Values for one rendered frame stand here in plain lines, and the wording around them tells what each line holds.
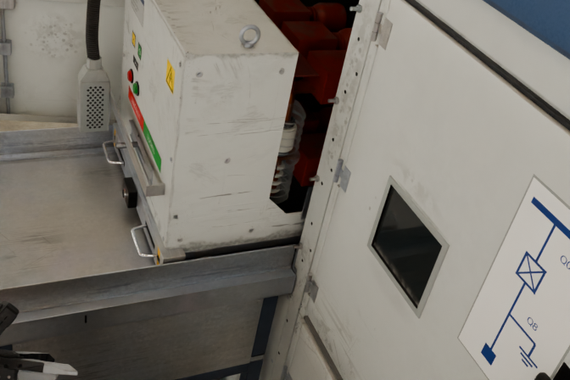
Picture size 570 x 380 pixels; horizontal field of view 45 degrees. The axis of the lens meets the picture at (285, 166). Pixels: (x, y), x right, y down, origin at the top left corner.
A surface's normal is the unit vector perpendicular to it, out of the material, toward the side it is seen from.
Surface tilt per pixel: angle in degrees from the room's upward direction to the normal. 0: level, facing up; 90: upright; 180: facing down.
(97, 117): 90
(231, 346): 90
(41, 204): 0
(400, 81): 90
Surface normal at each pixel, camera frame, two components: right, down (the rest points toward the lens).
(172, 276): 0.38, 0.58
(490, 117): -0.91, 0.09
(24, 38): 0.18, 0.59
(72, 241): 0.17, -0.81
